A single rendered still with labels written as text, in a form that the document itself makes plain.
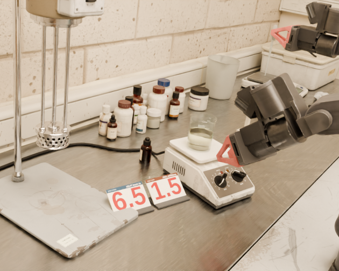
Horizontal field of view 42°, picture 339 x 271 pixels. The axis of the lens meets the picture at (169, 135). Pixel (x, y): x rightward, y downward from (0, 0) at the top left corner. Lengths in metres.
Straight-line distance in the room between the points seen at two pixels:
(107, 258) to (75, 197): 0.20
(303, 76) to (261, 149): 1.30
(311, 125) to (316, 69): 1.34
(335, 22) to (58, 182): 0.81
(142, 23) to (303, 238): 0.87
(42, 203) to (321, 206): 0.64
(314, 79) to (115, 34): 1.03
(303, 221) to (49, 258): 0.56
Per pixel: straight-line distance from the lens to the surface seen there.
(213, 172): 1.03
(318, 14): 1.30
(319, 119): 0.77
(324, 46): 1.29
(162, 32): 1.61
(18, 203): 0.96
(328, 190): 1.23
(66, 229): 0.88
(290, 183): 1.20
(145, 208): 0.97
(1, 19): 1.14
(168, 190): 1.02
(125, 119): 1.27
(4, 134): 1.17
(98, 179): 1.07
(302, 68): 2.12
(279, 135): 0.82
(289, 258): 0.93
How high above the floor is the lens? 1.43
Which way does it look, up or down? 23 degrees down
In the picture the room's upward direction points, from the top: 8 degrees clockwise
